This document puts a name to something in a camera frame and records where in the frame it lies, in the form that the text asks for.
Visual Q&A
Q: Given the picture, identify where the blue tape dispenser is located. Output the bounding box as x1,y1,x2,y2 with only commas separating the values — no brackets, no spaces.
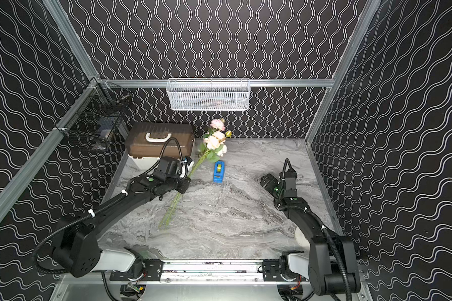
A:
213,161,225,183

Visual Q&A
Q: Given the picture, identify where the pink artificial flower bouquet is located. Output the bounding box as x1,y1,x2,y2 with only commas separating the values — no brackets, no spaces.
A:
159,118,232,229

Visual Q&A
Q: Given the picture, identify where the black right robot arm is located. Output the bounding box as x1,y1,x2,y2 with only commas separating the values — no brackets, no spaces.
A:
260,159,361,300

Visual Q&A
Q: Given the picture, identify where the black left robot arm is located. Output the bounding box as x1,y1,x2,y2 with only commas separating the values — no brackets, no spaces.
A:
31,148,193,281

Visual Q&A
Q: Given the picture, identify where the white tape roll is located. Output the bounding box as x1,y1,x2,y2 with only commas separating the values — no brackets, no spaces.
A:
295,227,310,250

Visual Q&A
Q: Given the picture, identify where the brown lid white storage box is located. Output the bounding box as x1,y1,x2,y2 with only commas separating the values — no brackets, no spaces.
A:
125,122,196,171

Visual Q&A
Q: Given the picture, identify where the white mesh wall basket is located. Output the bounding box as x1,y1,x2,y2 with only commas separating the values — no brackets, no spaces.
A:
166,78,251,111

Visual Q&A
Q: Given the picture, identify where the black wire wall basket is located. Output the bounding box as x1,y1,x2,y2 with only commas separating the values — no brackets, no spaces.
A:
58,82,133,152

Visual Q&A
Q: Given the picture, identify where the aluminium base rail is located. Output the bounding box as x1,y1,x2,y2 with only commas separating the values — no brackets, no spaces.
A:
60,258,366,301

